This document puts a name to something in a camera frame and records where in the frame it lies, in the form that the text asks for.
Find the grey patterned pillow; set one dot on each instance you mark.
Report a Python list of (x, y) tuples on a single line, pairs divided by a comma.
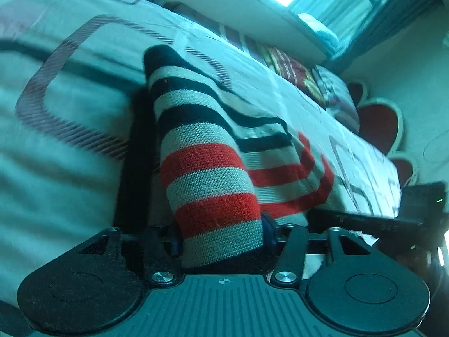
[(338, 94)]

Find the red black white striped sweater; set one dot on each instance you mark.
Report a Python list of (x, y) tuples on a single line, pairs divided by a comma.
[(207, 179)]

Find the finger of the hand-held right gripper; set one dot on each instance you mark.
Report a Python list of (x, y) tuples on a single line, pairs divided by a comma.
[(357, 220)]

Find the white patterned bed sheet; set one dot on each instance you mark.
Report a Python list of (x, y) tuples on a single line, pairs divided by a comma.
[(70, 182)]

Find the folded towel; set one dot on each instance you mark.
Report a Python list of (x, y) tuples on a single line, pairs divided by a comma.
[(317, 30)]

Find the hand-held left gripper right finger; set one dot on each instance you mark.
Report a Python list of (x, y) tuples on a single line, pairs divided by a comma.
[(268, 230)]

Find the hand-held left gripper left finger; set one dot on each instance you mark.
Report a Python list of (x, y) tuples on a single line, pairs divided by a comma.
[(175, 245)]

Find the red printed pillow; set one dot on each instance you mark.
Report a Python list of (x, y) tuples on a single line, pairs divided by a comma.
[(289, 68)]

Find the red scalloped headboard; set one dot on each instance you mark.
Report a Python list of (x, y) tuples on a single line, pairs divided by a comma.
[(377, 123)]

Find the purple striped bed sheet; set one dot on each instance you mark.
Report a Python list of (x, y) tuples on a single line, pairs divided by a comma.
[(242, 40)]

